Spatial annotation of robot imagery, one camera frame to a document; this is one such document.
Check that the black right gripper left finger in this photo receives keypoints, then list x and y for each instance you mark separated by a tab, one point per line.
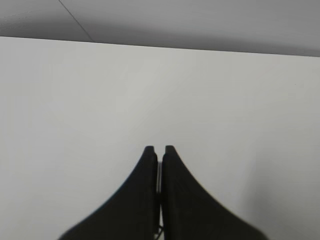
131	213

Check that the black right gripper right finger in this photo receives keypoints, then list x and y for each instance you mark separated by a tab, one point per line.
190	213

